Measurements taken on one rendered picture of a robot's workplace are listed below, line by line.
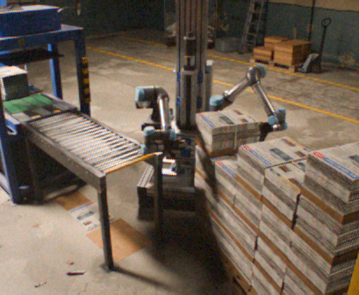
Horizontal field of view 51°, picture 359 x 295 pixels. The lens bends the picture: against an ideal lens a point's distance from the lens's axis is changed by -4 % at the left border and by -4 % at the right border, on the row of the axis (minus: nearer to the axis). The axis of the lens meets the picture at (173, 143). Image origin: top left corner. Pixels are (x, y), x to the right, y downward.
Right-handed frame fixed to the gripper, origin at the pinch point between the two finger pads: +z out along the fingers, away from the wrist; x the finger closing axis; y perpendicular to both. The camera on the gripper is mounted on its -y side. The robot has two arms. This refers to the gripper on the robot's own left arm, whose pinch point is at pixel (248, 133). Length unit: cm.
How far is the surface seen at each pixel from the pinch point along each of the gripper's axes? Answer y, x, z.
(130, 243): -85, -10, 98
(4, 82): 14, -187, 178
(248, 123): 20.0, 22.9, 16.4
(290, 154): 21, 77, 22
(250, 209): -13, 73, 44
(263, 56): -64, -494, -360
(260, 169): 17, 79, 44
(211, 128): 20, 21, 45
